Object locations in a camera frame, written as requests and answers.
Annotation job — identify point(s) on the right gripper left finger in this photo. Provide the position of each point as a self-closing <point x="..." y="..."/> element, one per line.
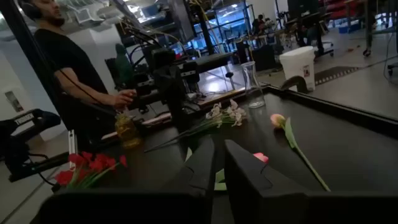
<point x="199" y="174"/>

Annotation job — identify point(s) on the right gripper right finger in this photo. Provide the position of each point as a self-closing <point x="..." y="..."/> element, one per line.
<point x="248" y="186"/>

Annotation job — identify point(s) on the white flower bunch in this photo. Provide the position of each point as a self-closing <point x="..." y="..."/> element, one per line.
<point x="231" y="115"/>

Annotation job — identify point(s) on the red flower bunch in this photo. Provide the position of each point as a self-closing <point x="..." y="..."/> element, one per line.
<point x="96" y="165"/>

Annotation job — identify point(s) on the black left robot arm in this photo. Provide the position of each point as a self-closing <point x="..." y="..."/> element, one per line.
<point x="171" y="90"/>

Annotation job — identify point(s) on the amber glass vase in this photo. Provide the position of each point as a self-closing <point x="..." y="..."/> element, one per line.
<point x="127" y="132"/>

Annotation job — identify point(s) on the clear glass vase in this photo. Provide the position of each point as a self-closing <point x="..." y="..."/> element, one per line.
<point x="252" y="93"/>

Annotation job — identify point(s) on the person's hand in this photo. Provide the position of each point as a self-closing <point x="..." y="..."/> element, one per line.
<point x="124" y="99"/>

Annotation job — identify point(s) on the white lidded bin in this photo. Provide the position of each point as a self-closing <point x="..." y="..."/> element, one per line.
<point x="298" y="67"/>

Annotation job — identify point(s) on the green cactus shaped object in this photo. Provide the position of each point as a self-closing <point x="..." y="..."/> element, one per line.
<point x="124" y="65"/>

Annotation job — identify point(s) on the black office chair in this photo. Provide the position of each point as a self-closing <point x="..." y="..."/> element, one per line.
<point x="323" y="46"/>

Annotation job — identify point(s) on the person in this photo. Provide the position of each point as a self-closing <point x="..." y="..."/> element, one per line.
<point x="71" y="62"/>
<point x="258" y="23"/>

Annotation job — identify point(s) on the blue storage crate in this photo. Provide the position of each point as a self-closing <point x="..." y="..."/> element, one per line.
<point x="348" y="29"/>

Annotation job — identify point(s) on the white metal bracket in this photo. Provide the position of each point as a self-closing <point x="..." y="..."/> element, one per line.
<point x="72" y="146"/>

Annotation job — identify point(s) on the wall notice plate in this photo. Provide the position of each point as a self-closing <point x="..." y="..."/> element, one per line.
<point x="14" y="101"/>

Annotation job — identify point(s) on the black rig frame post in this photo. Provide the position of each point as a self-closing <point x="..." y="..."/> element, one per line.
<point x="28" y="46"/>

